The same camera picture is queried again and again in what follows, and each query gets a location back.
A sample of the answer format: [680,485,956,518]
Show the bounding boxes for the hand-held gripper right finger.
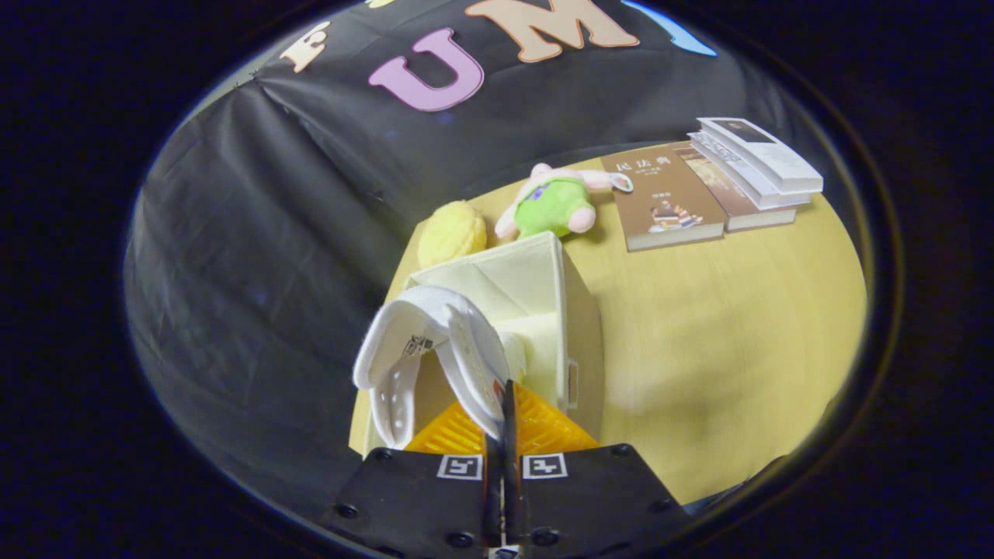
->
[501,379,692,558]

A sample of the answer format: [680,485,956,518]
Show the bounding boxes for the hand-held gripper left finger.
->
[322,400,506,558]

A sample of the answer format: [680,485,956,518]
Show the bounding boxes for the white canvas shoe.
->
[353,285,515,451]

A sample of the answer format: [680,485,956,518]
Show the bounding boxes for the beige fabric storage box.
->
[348,231,605,459]

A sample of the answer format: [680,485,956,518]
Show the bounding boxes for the yellow plush ball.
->
[417,200,488,269]

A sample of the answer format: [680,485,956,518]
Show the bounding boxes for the black backdrop cloth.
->
[124,0,785,498]

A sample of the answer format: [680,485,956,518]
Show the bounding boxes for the green and pink plush toy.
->
[495,163,634,240]

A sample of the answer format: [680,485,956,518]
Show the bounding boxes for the brown book with illustrated cover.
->
[600,144,728,252]

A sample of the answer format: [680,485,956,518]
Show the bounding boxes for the plain brown book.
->
[672,142,798,232]

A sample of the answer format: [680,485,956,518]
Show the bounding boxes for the white book with patterned cover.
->
[687,130,812,211]

